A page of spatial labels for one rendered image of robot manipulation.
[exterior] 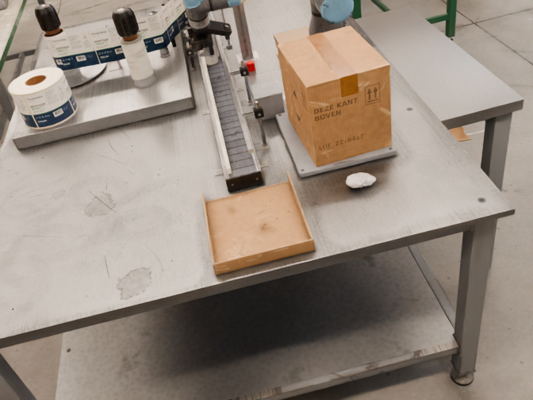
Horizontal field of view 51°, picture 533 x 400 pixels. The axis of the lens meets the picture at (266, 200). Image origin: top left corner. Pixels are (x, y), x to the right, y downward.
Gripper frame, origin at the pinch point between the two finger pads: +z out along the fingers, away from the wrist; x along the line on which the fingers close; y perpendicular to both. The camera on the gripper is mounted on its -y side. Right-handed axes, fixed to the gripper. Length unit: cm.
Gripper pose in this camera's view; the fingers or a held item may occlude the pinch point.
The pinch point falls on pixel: (212, 53)
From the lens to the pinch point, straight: 225.6
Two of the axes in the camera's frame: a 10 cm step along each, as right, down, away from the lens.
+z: 0.5, 3.5, 9.3
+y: -9.7, 2.4, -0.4
